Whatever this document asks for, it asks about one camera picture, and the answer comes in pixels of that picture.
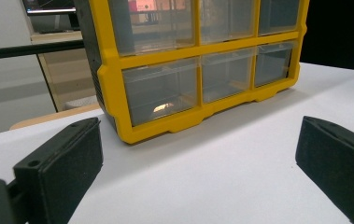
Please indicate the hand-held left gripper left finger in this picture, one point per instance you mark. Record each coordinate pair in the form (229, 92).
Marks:
(62, 168)

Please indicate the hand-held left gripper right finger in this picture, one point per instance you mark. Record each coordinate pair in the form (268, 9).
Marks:
(336, 155)

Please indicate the yellow and black storage organizer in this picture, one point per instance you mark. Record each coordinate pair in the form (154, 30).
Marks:
(115, 81)

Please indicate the wooden cabinet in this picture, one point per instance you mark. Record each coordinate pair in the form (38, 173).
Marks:
(65, 81)

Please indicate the black horizontal bar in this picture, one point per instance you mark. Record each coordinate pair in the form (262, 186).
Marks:
(31, 50)

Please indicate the black curtain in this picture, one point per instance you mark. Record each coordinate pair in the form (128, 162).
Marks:
(339, 31)

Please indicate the set of transparent drawers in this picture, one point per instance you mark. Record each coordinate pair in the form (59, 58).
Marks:
(162, 90)

